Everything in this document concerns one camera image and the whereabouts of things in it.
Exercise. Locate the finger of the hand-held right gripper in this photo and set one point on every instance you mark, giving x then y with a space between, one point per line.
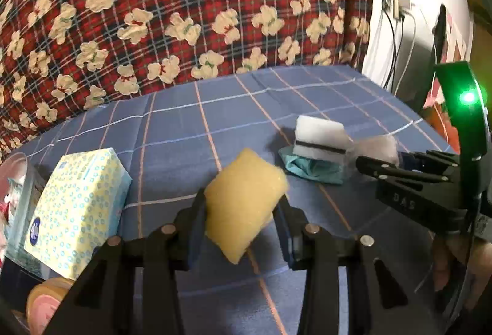
384 170
426 158

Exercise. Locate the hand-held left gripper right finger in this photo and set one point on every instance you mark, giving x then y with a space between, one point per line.
290 242

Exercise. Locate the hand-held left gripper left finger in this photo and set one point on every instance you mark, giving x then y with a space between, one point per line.
194 242

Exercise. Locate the clear plastic bag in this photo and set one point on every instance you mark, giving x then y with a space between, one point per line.
376 146

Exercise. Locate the yellow sponge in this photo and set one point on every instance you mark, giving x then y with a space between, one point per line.
242 204

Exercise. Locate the person's right hand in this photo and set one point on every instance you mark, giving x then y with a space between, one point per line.
449 262

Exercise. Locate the teal cloth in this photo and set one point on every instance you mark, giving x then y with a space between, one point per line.
307 169

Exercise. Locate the white sponge with black stripe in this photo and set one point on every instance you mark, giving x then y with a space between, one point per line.
319 131

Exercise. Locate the blue plaid bedsheet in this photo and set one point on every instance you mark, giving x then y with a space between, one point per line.
173 135

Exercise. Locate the pink patterned board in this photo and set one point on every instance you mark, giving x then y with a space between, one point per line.
459 47

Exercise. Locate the yellow dotted tissue box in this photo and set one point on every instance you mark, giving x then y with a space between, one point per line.
77 204

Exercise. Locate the white charger plug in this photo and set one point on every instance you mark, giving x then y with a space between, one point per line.
403 6

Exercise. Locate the red plaid teddy quilt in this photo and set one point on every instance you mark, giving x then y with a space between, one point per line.
153 31

